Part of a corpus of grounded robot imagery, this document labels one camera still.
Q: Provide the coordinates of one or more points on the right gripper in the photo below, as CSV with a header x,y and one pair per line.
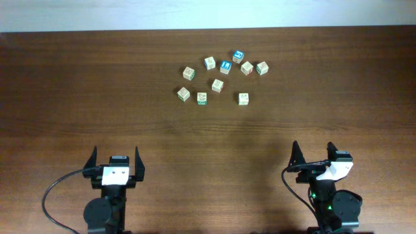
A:
x,y
308,171

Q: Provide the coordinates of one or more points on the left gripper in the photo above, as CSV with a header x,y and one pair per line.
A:
x,y
89,172

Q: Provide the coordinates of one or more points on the yellow sided wooden block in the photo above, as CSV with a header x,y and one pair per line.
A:
x,y
243,99

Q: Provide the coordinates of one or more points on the green bottom picture block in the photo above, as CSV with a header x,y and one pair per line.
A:
x,y
201,98

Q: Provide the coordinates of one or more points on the green sided block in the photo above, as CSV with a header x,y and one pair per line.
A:
x,y
262,68
189,73

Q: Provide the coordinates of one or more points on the blue sided wooden block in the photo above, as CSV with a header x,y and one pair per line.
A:
x,y
209,63

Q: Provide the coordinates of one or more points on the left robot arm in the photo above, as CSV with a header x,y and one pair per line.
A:
x,y
106,214

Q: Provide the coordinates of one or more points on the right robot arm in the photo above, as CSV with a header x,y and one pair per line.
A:
x,y
336,211

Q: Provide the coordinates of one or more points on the red sided wooden block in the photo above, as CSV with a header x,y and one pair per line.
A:
x,y
246,68

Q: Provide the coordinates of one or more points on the blue number five block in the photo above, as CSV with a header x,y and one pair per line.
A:
x,y
238,56

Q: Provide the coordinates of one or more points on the blue letter L block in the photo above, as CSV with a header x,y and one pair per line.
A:
x,y
225,67

